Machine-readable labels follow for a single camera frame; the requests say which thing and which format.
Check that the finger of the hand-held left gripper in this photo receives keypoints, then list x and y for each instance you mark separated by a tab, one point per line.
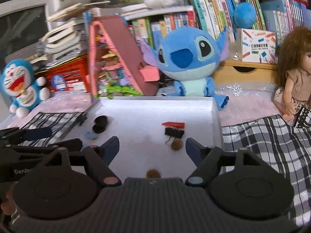
38	133
60	144

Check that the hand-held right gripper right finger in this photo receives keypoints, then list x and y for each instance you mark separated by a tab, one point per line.
194	150

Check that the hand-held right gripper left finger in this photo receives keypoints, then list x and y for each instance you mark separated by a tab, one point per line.
112	148

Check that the black round cap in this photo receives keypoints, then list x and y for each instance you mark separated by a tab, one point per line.
98	128
100	120

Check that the small light blue clip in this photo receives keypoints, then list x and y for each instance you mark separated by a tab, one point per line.
90	134

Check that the white cardboard box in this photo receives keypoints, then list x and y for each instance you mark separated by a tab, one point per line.
136	126

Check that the red utility knife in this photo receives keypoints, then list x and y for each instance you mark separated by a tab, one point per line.
173	124

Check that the person's left hand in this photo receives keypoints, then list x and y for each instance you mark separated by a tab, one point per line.
6	203

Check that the small black binder clip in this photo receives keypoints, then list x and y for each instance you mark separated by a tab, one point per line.
82	119

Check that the clear plastic bags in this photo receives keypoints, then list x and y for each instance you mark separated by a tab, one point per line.
63	102

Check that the blue robot cat plush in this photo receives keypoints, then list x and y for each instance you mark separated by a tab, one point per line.
20	85

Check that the black white plaid blanket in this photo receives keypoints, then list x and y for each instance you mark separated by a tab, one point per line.
255	150

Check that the red plastic crate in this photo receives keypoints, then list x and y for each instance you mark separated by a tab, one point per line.
70	75

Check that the clear bubble wrap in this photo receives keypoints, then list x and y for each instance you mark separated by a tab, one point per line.
240	88

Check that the pink triangular miniature house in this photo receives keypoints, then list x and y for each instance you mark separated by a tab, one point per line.
109	60

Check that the blue alien plush toy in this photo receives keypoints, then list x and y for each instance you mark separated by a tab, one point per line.
189	60

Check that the wooden drawer box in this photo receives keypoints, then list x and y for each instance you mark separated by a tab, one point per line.
243	72

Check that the stack of worn books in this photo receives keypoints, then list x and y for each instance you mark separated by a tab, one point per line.
63	41

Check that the window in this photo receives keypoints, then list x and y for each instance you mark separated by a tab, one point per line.
21	17

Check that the white printed carton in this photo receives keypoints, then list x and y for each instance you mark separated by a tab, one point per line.
258	46

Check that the brown-haired baby doll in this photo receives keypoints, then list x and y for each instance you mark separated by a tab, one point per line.
298	77

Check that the row of shelf books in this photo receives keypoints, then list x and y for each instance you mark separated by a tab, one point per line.
218	12

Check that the blue and white plush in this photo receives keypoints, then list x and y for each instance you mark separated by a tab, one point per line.
245	14

